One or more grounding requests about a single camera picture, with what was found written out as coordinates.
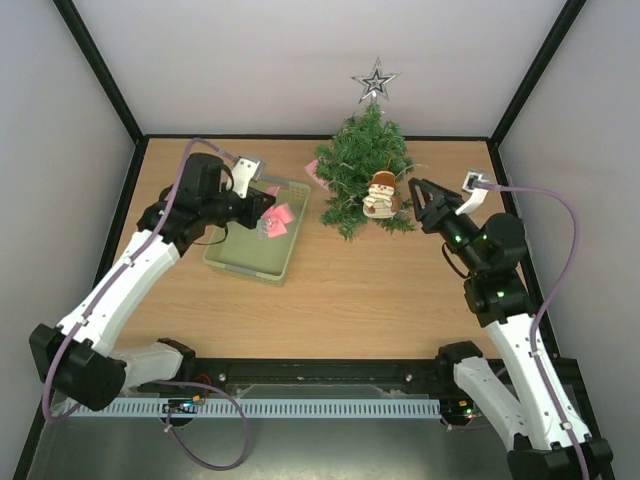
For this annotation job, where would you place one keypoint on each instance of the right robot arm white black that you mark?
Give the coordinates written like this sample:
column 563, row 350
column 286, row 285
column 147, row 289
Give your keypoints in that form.
column 544, row 435

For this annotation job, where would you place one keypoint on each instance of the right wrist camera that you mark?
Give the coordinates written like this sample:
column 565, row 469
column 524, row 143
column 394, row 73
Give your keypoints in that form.
column 475, row 186

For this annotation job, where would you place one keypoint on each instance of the silver spiral ornament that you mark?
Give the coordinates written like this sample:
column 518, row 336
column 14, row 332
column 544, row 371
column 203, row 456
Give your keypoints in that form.
column 264, row 226

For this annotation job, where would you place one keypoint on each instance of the light green plastic basket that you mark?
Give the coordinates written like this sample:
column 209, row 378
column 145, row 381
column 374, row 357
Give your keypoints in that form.
column 241, row 253

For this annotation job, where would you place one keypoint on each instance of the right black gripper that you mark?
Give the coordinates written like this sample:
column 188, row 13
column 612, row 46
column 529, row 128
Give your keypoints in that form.
column 437, row 211

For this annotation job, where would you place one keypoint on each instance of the pink heart ornament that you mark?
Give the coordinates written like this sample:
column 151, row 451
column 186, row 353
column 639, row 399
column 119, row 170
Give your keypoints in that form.
column 281, row 216

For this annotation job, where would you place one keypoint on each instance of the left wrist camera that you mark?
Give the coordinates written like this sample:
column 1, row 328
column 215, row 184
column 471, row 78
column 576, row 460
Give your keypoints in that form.
column 245, row 171

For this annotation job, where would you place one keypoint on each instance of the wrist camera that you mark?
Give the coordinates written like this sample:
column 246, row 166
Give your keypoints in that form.
column 245, row 171
column 475, row 186

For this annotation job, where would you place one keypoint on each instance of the pink hat gnome ornament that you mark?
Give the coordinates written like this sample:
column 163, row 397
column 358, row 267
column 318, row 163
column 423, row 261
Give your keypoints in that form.
column 311, row 170

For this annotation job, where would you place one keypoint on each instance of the light blue slotted cable duct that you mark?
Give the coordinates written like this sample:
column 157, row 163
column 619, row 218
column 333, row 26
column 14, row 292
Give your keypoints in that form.
column 269, row 408

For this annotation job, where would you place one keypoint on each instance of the brown hat snowman ornament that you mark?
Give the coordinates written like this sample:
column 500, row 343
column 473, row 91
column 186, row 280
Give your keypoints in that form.
column 382, row 200

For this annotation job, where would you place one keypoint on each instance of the silver star tree topper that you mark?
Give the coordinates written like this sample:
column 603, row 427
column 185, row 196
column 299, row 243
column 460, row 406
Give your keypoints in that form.
column 375, row 84

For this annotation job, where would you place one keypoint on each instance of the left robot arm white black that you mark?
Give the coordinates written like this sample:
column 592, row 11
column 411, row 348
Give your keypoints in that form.
column 76, row 357

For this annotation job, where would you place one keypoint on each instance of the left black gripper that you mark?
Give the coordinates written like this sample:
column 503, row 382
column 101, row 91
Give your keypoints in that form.
column 257, row 207

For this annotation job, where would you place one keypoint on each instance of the small green christmas tree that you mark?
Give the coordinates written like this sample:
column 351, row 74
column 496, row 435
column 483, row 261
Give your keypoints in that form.
column 399, row 223

